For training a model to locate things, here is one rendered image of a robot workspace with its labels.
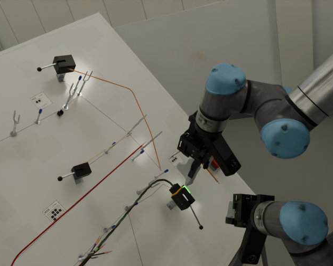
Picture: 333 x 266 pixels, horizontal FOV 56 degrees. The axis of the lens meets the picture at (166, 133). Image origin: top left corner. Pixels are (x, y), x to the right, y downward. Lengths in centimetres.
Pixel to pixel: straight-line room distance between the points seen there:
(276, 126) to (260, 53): 288
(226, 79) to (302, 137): 19
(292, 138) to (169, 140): 66
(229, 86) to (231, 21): 269
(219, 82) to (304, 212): 29
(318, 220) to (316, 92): 23
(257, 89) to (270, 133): 15
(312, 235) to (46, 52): 95
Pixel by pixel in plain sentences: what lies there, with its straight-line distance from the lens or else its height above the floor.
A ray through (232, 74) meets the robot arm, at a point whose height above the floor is 158.
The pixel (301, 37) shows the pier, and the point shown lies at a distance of 334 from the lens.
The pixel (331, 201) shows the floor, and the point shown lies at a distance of 261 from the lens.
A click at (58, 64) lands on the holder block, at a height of 162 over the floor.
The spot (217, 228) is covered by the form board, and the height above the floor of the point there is 96.
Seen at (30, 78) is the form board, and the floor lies 159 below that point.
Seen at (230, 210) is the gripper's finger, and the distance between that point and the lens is 90.
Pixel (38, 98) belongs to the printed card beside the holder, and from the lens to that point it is 107.
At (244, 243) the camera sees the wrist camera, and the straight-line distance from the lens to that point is 80.
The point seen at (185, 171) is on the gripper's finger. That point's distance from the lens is 85.
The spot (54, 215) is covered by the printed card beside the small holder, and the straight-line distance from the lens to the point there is 95.
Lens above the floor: 182
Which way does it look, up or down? 29 degrees down
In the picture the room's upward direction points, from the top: 17 degrees counter-clockwise
